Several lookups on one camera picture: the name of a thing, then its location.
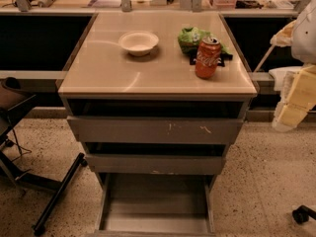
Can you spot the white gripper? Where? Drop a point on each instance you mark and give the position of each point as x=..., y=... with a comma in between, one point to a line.
x=305, y=39

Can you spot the grey middle drawer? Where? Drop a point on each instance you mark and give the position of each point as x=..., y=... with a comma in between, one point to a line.
x=154, y=158

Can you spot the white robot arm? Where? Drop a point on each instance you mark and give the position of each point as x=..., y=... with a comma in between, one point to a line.
x=304, y=35

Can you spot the white paper bowl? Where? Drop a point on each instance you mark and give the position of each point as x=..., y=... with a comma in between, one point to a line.
x=138, y=43

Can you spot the white curved chair part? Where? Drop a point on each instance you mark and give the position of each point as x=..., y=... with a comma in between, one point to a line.
x=281, y=76

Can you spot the grey bottom drawer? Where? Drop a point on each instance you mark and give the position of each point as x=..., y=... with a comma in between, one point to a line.
x=140, y=205

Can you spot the grey drawer cabinet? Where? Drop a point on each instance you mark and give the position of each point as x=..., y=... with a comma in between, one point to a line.
x=103, y=70

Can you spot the green chip bag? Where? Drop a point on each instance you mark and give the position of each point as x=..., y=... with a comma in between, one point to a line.
x=189, y=40

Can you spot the white stick with cap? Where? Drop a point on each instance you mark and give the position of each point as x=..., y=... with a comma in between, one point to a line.
x=266, y=55

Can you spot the black caster wheel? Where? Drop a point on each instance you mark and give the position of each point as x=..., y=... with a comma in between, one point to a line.
x=303, y=214

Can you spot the grey drawer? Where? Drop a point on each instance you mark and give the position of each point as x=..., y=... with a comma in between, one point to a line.
x=154, y=158
x=141, y=121
x=140, y=205

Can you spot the grey top drawer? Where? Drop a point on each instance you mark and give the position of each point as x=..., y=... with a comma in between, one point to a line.
x=141, y=121

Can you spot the orange coke can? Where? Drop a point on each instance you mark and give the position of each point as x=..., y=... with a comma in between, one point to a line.
x=208, y=53

